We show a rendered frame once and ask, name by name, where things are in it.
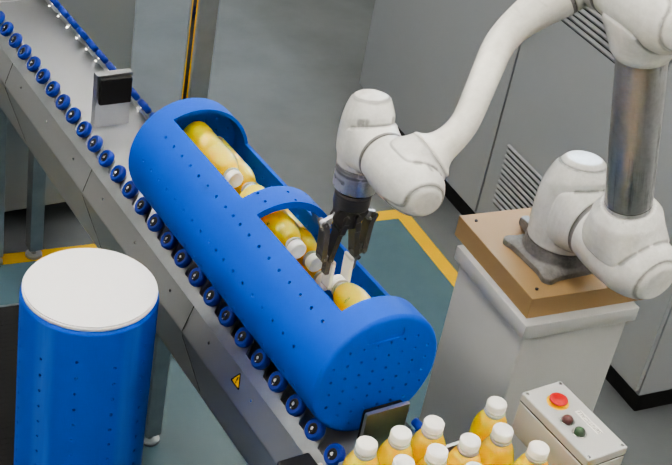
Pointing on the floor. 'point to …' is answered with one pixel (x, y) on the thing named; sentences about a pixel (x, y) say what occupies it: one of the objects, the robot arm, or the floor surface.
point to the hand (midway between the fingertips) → (337, 271)
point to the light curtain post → (201, 28)
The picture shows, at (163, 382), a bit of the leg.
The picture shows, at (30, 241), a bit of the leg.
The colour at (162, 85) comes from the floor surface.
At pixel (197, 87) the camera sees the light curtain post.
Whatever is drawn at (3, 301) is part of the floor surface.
